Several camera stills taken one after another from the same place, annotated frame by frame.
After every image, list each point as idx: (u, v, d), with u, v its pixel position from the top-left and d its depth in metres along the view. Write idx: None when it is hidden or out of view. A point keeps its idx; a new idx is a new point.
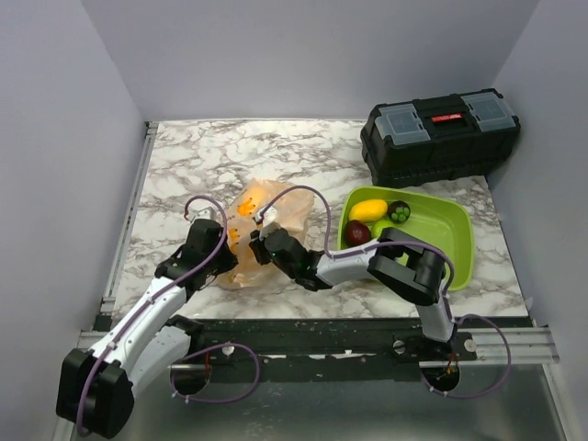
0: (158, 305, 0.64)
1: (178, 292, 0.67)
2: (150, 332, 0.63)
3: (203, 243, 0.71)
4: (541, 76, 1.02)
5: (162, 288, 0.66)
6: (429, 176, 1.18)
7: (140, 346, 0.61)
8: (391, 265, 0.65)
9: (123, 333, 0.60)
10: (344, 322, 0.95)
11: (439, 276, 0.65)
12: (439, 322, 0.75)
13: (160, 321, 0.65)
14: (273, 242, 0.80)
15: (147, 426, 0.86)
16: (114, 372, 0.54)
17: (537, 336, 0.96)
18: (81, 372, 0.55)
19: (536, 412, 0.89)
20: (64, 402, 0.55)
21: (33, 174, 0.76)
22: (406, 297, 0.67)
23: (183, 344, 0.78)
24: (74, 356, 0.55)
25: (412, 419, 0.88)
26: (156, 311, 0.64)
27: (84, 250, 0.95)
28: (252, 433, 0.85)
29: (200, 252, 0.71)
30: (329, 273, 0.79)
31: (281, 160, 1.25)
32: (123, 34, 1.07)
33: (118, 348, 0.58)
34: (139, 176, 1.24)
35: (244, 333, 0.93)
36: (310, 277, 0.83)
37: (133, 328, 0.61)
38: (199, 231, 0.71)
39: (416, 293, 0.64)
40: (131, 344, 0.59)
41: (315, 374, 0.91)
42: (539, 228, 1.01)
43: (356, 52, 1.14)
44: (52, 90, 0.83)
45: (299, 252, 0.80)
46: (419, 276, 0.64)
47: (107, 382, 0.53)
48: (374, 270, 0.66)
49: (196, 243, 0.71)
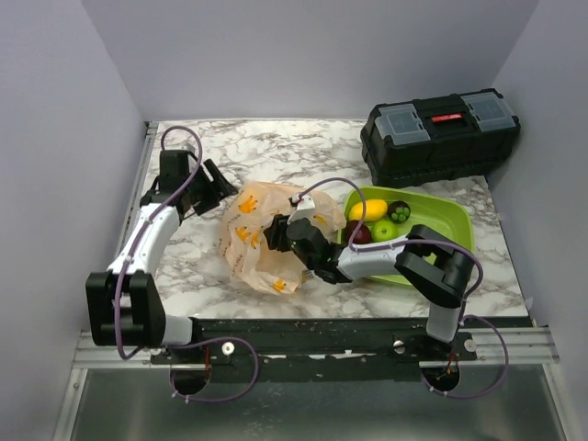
0: (157, 222, 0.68)
1: (172, 211, 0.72)
2: (157, 247, 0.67)
3: (178, 170, 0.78)
4: (540, 76, 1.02)
5: (157, 209, 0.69)
6: (429, 176, 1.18)
7: (153, 259, 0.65)
8: (421, 264, 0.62)
9: (134, 249, 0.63)
10: (344, 322, 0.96)
11: (467, 279, 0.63)
12: (450, 323, 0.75)
13: (162, 237, 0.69)
14: (296, 231, 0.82)
15: (147, 426, 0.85)
16: (141, 278, 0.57)
17: (538, 336, 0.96)
18: (107, 290, 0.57)
19: (536, 412, 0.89)
20: (99, 326, 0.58)
21: (33, 174, 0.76)
22: (430, 296, 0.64)
23: (186, 326, 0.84)
24: (93, 279, 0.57)
25: (412, 419, 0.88)
26: (159, 228, 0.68)
27: (84, 250, 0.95)
28: (252, 432, 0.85)
29: (177, 176, 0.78)
30: (350, 266, 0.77)
31: (281, 160, 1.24)
32: (123, 34, 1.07)
33: (137, 260, 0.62)
34: (139, 176, 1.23)
35: (244, 333, 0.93)
36: (330, 269, 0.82)
37: (144, 242, 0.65)
38: (171, 157, 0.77)
39: (442, 293, 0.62)
40: (146, 256, 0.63)
41: (315, 374, 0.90)
42: (539, 228, 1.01)
43: (355, 52, 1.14)
44: (51, 90, 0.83)
45: (320, 243, 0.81)
46: (446, 275, 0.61)
47: (138, 288, 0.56)
48: (401, 266, 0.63)
49: (170, 171, 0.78)
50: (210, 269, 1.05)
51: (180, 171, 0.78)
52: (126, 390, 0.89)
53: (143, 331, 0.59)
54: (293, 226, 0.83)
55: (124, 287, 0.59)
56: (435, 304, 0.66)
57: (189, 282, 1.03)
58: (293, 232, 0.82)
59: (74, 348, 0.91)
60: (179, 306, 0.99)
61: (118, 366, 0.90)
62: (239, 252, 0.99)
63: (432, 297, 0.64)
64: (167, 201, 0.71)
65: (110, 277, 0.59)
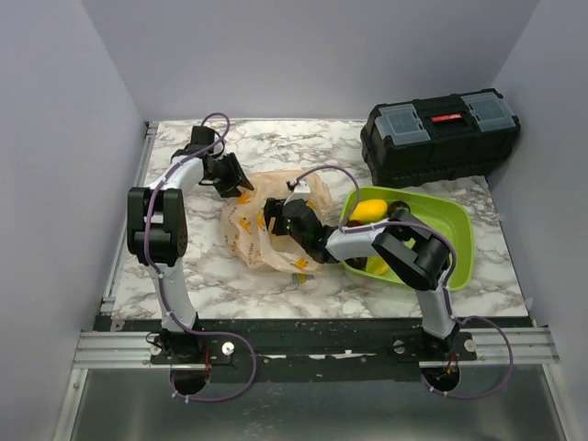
0: (188, 164, 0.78)
1: (198, 163, 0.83)
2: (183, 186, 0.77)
3: (206, 138, 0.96)
4: (541, 76, 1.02)
5: (188, 155, 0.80)
6: (429, 176, 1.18)
7: None
8: (395, 245, 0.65)
9: (168, 177, 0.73)
10: (344, 322, 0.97)
11: (439, 264, 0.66)
12: (438, 314, 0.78)
13: (186, 180, 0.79)
14: (290, 210, 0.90)
15: (146, 426, 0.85)
16: (174, 194, 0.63)
17: (538, 336, 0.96)
18: (143, 202, 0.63)
19: (537, 412, 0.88)
20: (132, 237, 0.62)
21: (33, 174, 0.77)
22: (403, 277, 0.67)
23: (190, 311, 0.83)
24: (133, 191, 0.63)
25: (412, 419, 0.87)
26: (187, 170, 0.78)
27: (84, 249, 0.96)
28: (252, 432, 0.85)
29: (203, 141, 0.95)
30: (336, 246, 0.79)
31: (281, 159, 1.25)
32: (123, 34, 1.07)
33: (170, 183, 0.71)
34: (139, 176, 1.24)
35: (244, 333, 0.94)
36: (319, 250, 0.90)
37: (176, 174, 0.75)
38: (202, 130, 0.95)
39: (413, 274, 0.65)
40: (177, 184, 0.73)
41: (315, 374, 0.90)
42: (539, 228, 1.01)
43: (355, 52, 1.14)
44: (51, 90, 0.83)
45: (311, 222, 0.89)
46: (419, 258, 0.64)
47: (169, 199, 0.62)
48: (378, 246, 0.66)
49: (200, 139, 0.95)
50: (211, 269, 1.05)
51: (209, 139, 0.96)
52: (126, 390, 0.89)
53: (171, 241, 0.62)
54: (289, 206, 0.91)
55: (157, 204, 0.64)
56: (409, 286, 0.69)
57: (189, 282, 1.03)
58: (288, 211, 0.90)
59: (74, 348, 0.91)
60: None
61: (118, 366, 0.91)
62: (251, 243, 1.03)
63: (405, 278, 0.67)
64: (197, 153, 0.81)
65: (147, 195, 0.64)
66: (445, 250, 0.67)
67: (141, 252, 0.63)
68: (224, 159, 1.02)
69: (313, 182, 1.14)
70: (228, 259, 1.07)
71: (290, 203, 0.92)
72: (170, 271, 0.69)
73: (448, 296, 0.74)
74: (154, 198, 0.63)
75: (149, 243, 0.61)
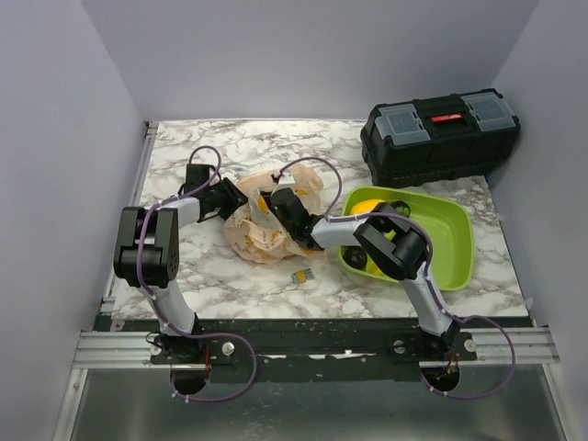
0: (187, 200, 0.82)
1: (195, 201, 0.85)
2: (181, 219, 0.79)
3: (200, 178, 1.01)
4: (541, 76, 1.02)
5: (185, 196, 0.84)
6: (429, 176, 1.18)
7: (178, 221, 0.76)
8: (376, 235, 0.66)
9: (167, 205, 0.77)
10: (344, 322, 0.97)
11: (417, 255, 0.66)
12: (429, 310, 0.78)
13: (186, 215, 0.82)
14: (278, 197, 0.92)
15: (146, 426, 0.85)
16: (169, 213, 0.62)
17: (538, 336, 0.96)
18: (136, 223, 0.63)
19: (537, 412, 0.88)
20: (121, 256, 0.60)
21: (33, 175, 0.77)
22: (381, 265, 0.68)
23: (186, 312, 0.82)
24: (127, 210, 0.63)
25: (412, 419, 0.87)
26: (187, 203, 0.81)
27: (84, 249, 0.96)
28: (252, 433, 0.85)
29: (199, 182, 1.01)
30: (322, 234, 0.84)
31: (281, 159, 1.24)
32: (122, 34, 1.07)
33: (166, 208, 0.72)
34: (139, 176, 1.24)
35: (244, 333, 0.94)
36: (305, 237, 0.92)
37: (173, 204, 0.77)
38: (195, 168, 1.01)
39: (391, 265, 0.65)
40: None
41: (315, 374, 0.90)
42: (539, 228, 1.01)
43: (355, 52, 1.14)
44: (52, 91, 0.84)
45: (297, 210, 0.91)
46: (394, 249, 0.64)
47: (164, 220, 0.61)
48: (358, 234, 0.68)
49: (195, 179, 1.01)
50: (210, 269, 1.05)
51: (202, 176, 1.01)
52: (126, 390, 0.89)
53: (162, 262, 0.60)
54: (277, 193, 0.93)
55: (151, 226, 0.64)
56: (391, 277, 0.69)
57: (189, 282, 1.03)
58: (276, 198, 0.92)
59: (74, 348, 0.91)
60: None
61: (118, 366, 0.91)
62: (264, 231, 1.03)
63: (387, 270, 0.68)
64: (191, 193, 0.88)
65: (140, 215, 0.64)
66: (423, 241, 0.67)
67: (130, 273, 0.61)
68: (220, 187, 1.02)
69: (298, 172, 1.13)
70: (228, 259, 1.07)
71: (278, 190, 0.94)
72: (163, 292, 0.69)
73: (435, 287, 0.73)
74: (148, 219, 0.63)
75: (141, 262, 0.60)
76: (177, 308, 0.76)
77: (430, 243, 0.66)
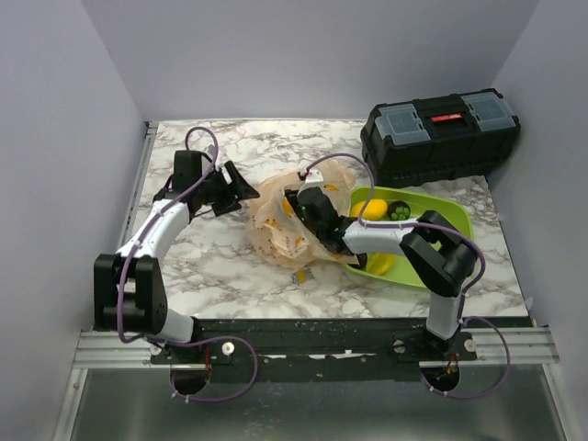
0: (168, 216, 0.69)
1: (182, 208, 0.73)
2: (164, 241, 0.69)
3: (191, 170, 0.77)
4: (541, 76, 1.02)
5: (168, 204, 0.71)
6: (429, 176, 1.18)
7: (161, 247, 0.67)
8: (425, 247, 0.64)
9: (145, 235, 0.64)
10: (344, 322, 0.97)
11: (465, 271, 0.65)
12: (449, 319, 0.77)
13: (170, 231, 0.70)
14: (305, 197, 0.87)
15: (146, 426, 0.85)
16: (148, 263, 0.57)
17: (538, 336, 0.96)
18: (113, 273, 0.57)
19: (537, 412, 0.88)
20: (102, 308, 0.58)
21: (33, 175, 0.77)
22: (427, 278, 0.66)
23: (186, 322, 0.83)
24: (101, 260, 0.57)
25: (412, 419, 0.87)
26: (169, 221, 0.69)
27: (84, 249, 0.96)
28: (252, 432, 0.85)
29: (189, 176, 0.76)
30: (356, 239, 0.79)
31: (281, 159, 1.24)
32: (122, 33, 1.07)
33: (145, 246, 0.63)
34: (139, 176, 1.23)
35: (244, 333, 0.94)
36: (333, 240, 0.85)
37: (152, 232, 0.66)
38: (186, 158, 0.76)
39: (437, 278, 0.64)
40: (154, 244, 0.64)
41: (315, 374, 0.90)
42: (539, 228, 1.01)
43: (355, 52, 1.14)
44: (52, 91, 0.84)
45: (327, 210, 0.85)
46: (445, 263, 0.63)
47: (143, 271, 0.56)
48: (405, 245, 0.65)
49: (185, 171, 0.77)
50: (210, 269, 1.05)
51: (194, 170, 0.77)
52: (126, 390, 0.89)
53: (145, 317, 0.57)
54: (304, 193, 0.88)
55: (130, 271, 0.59)
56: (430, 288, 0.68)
57: (189, 282, 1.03)
58: (303, 198, 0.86)
59: (74, 348, 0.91)
60: (179, 307, 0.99)
61: (118, 366, 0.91)
62: (287, 236, 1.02)
63: (428, 281, 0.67)
64: (179, 198, 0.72)
65: (118, 261, 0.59)
66: (471, 255, 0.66)
67: (112, 325, 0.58)
68: (216, 177, 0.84)
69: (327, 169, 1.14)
70: (228, 259, 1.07)
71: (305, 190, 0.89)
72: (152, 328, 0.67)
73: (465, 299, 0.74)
74: (126, 268, 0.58)
75: (121, 321, 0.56)
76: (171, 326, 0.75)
77: (480, 259, 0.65)
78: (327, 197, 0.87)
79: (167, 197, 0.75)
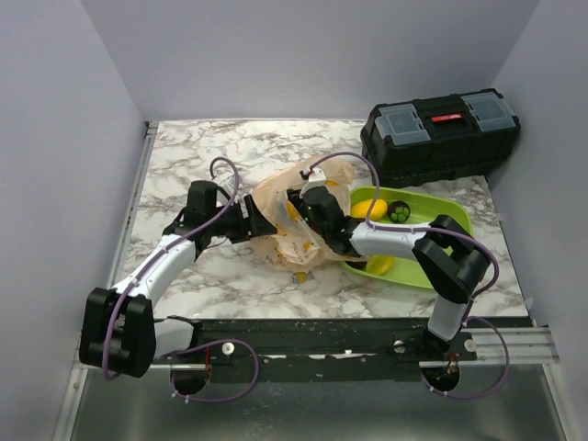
0: (172, 254, 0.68)
1: (189, 246, 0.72)
2: (164, 278, 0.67)
3: (204, 206, 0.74)
4: (540, 77, 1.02)
5: (174, 241, 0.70)
6: (429, 176, 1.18)
7: (157, 288, 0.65)
8: (438, 253, 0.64)
9: (143, 274, 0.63)
10: (344, 322, 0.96)
11: (478, 276, 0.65)
12: (453, 322, 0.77)
13: (172, 269, 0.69)
14: (311, 197, 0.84)
15: (146, 426, 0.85)
16: (141, 305, 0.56)
17: (537, 336, 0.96)
18: (105, 309, 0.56)
19: (537, 412, 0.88)
20: (88, 343, 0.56)
21: (34, 175, 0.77)
22: (439, 284, 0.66)
23: (186, 332, 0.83)
24: (96, 294, 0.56)
25: (412, 419, 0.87)
26: (171, 260, 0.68)
27: (84, 248, 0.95)
28: (252, 433, 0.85)
29: (202, 212, 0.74)
30: (365, 242, 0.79)
31: (281, 159, 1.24)
32: (122, 34, 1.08)
33: (141, 285, 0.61)
34: (139, 176, 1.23)
35: (244, 333, 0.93)
36: (340, 240, 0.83)
37: (152, 270, 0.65)
38: (198, 194, 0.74)
39: (450, 285, 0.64)
40: (152, 282, 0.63)
41: (315, 374, 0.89)
42: (539, 228, 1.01)
43: (355, 52, 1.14)
44: (51, 91, 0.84)
45: (333, 211, 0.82)
46: (457, 269, 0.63)
47: (134, 313, 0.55)
48: (419, 251, 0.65)
49: (197, 206, 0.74)
50: (211, 269, 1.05)
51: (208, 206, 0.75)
52: (126, 390, 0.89)
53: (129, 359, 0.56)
54: (311, 192, 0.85)
55: (123, 309, 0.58)
56: (443, 295, 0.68)
57: (189, 282, 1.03)
58: (309, 198, 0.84)
59: (74, 348, 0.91)
60: (179, 307, 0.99)
61: None
62: (293, 243, 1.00)
63: (441, 288, 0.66)
64: (187, 236, 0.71)
65: (111, 297, 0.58)
66: (483, 261, 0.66)
67: (95, 362, 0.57)
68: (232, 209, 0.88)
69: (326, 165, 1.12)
70: (228, 259, 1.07)
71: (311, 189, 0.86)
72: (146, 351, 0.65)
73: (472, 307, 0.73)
74: (119, 306, 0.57)
75: (106, 360, 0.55)
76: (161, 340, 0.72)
77: (492, 263, 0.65)
78: (333, 197, 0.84)
79: (176, 231, 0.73)
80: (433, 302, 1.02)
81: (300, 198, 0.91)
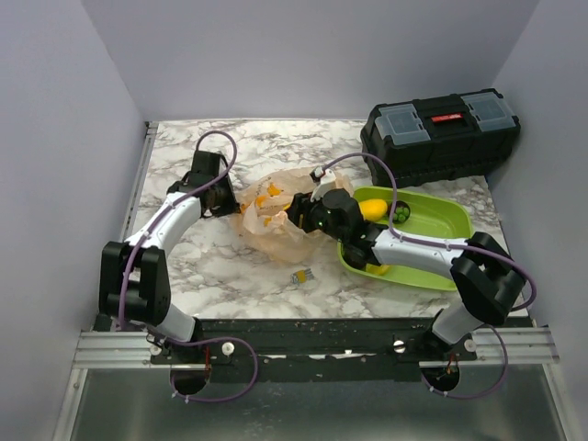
0: (179, 210, 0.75)
1: (194, 202, 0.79)
2: (173, 231, 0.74)
3: (208, 167, 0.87)
4: (540, 77, 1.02)
5: (180, 197, 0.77)
6: (429, 176, 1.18)
7: (167, 243, 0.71)
8: (478, 274, 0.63)
9: (155, 227, 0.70)
10: (344, 322, 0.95)
11: (513, 297, 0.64)
12: (460, 326, 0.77)
13: (179, 224, 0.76)
14: (333, 201, 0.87)
15: (146, 426, 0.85)
16: (153, 254, 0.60)
17: (538, 336, 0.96)
18: (120, 261, 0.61)
19: (537, 412, 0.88)
20: (107, 294, 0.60)
21: (34, 175, 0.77)
22: (472, 304, 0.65)
23: (186, 322, 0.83)
24: (111, 246, 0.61)
25: (412, 419, 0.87)
26: (178, 214, 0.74)
27: (84, 248, 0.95)
28: (252, 433, 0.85)
29: (206, 172, 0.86)
30: (389, 251, 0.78)
31: (281, 159, 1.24)
32: (123, 34, 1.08)
33: (153, 237, 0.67)
34: (139, 176, 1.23)
35: (244, 333, 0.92)
36: (359, 246, 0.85)
37: (161, 223, 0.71)
38: (204, 158, 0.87)
39: (485, 305, 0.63)
40: (163, 235, 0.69)
41: (315, 374, 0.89)
42: (539, 228, 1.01)
43: (355, 52, 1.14)
44: (51, 91, 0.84)
45: (354, 217, 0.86)
46: (494, 290, 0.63)
47: (148, 262, 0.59)
48: (457, 272, 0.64)
49: (202, 168, 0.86)
50: (211, 269, 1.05)
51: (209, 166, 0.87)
52: (126, 390, 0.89)
53: (147, 306, 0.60)
54: (332, 197, 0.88)
55: (137, 261, 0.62)
56: (469, 312, 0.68)
57: (189, 282, 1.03)
58: (332, 200, 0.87)
59: (74, 348, 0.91)
60: (179, 307, 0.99)
61: (118, 366, 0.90)
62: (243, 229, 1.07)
63: (470, 307, 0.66)
64: (192, 193, 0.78)
65: (125, 250, 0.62)
66: (519, 281, 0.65)
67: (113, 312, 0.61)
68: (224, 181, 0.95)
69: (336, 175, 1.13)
70: (228, 259, 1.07)
71: (332, 192, 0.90)
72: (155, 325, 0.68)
73: None
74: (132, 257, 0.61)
75: (123, 309, 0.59)
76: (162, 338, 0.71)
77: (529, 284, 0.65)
78: (354, 201, 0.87)
79: (181, 190, 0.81)
80: (433, 302, 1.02)
81: (312, 202, 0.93)
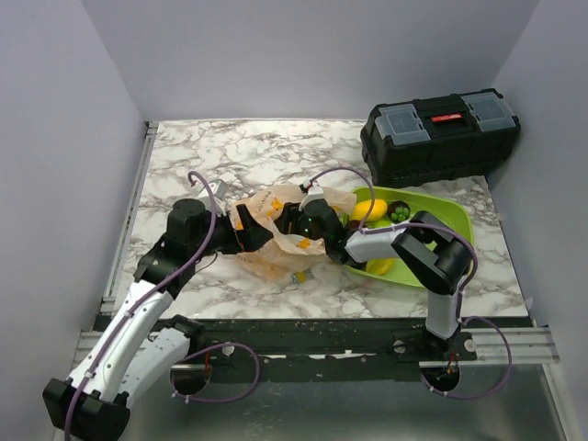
0: (138, 318, 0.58)
1: (161, 299, 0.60)
2: (134, 348, 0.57)
3: (187, 234, 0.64)
4: (541, 76, 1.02)
5: (141, 299, 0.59)
6: (429, 176, 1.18)
7: (125, 367, 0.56)
8: (416, 244, 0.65)
9: (102, 356, 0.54)
10: (344, 322, 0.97)
11: (460, 268, 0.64)
12: (446, 318, 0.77)
13: (143, 334, 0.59)
14: (312, 209, 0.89)
15: (145, 426, 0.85)
16: (96, 404, 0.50)
17: (537, 336, 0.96)
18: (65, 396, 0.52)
19: (537, 412, 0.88)
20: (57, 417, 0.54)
21: (35, 174, 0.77)
22: (424, 278, 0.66)
23: (183, 346, 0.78)
24: (52, 389, 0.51)
25: (412, 418, 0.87)
26: (135, 327, 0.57)
27: (84, 247, 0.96)
28: (252, 433, 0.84)
29: (184, 243, 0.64)
30: (358, 246, 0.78)
31: (281, 159, 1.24)
32: (122, 33, 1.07)
33: (98, 374, 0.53)
34: (139, 176, 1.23)
35: (244, 333, 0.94)
36: (339, 252, 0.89)
37: (112, 349, 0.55)
38: (179, 221, 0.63)
39: (432, 277, 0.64)
40: (111, 367, 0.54)
41: (315, 374, 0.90)
42: (540, 228, 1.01)
43: (355, 52, 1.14)
44: (52, 91, 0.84)
45: (333, 223, 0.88)
46: (440, 260, 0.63)
47: (89, 414, 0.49)
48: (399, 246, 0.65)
49: (178, 235, 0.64)
50: (211, 269, 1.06)
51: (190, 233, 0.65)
52: None
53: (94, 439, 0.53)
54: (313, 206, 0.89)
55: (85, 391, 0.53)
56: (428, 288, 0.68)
57: (189, 282, 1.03)
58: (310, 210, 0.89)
59: (74, 348, 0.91)
60: (180, 307, 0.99)
61: None
62: None
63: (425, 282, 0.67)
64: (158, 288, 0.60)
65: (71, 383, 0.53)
66: (467, 254, 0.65)
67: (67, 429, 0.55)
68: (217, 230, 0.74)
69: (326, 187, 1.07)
70: (228, 259, 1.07)
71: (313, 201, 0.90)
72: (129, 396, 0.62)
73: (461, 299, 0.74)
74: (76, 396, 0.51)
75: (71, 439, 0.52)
76: (148, 375, 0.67)
77: (475, 259, 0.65)
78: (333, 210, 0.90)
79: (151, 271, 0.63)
80: None
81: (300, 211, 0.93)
